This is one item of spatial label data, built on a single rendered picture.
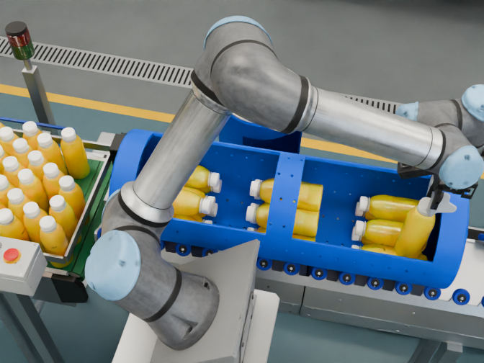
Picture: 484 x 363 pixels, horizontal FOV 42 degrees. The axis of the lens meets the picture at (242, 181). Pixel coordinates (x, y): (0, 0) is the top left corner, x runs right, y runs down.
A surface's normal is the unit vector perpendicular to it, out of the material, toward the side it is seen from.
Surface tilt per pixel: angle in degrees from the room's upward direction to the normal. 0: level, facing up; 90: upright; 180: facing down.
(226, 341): 43
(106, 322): 0
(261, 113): 81
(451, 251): 52
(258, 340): 0
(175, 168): 70
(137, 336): 0
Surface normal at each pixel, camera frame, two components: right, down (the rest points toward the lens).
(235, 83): -0.47, 0.13
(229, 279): -0.66, -0.56
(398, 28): 0.02, -0.62
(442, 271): -0.18, 0.61
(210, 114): 0.00, 0.51
